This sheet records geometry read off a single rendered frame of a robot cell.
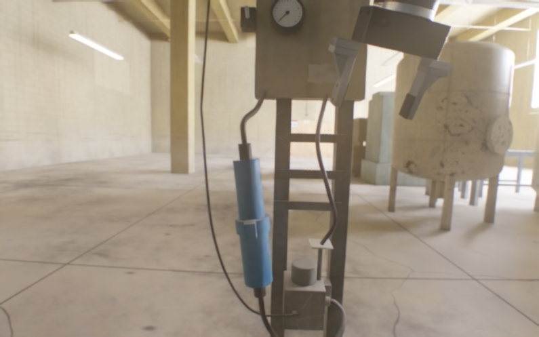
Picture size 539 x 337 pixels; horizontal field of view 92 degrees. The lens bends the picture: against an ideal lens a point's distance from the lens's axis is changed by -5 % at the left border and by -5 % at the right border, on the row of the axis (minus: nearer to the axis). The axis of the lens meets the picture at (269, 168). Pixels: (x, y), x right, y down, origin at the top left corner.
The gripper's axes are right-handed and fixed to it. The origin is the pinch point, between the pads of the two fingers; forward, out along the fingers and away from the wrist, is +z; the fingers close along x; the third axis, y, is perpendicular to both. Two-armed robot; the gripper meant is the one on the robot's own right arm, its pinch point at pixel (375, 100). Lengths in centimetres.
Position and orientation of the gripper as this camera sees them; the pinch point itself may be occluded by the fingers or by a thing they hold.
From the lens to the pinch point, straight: 51.4
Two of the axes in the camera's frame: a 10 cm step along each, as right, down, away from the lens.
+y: 0.8, 5.0, -8.6
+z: -1.9, 8.6, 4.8
